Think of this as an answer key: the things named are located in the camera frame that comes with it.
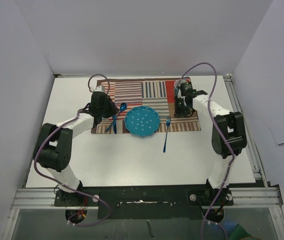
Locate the blue metallic knife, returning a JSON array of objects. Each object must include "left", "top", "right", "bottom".
[{"left": 112, "top": 115, "right": 117, "bottom": 134}]

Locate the striped patchwork placemat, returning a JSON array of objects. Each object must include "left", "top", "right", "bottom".
[{"left": 97, "top": 77, "right": 201, "bottom": 134}]

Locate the blue polka dot plate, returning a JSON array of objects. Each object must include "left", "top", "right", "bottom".
[{"left": 124, "top": 105, "right": 160, "bottom": 138}]

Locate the white blue mug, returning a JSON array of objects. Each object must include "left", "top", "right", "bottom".
[{"left": 174, "top": 79, "right": 186, "bottom": 89}]

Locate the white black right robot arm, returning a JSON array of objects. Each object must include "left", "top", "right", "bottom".
[{"left": 174, "top": 94, "right": 247, "bottom": 205}]

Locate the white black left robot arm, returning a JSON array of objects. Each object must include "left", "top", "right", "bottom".
[{"left": 33, "top": 91, "right": 119, "bottom": 206}]

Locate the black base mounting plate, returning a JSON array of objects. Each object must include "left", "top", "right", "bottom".
[{"left": 54, "top": 183, "right": 234, "bottom": 220}]

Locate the green object bottom corner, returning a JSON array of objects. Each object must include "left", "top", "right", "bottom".
[{"left": 228, "top": 224, "right": 252, "bottom": 240}]

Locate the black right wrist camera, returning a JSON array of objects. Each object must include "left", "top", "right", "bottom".
[{"left": 180, "top": 81, "right": 196, "bottom": 96}]

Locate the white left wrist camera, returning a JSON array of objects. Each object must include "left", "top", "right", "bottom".
[{"left": 91, "top": 85, "right": 106, "bottom": 93}]

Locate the aluminium right frame rail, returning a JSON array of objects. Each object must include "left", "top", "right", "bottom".
[{"left": 223, "top": 73, "right": 269, "bottom": 188}]

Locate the aluminium frame rail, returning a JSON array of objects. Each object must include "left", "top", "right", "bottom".
[
  {"left": 223, "top": 73, "right": 269, "bottom": 188},
  {"left": 11, "top": 187, "right": 283, "bottom": 210}
]

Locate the aluminium front frame rail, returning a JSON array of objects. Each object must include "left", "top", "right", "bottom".
[{"left": 11, "top": 187, "right": 283, "bottom": 210}]

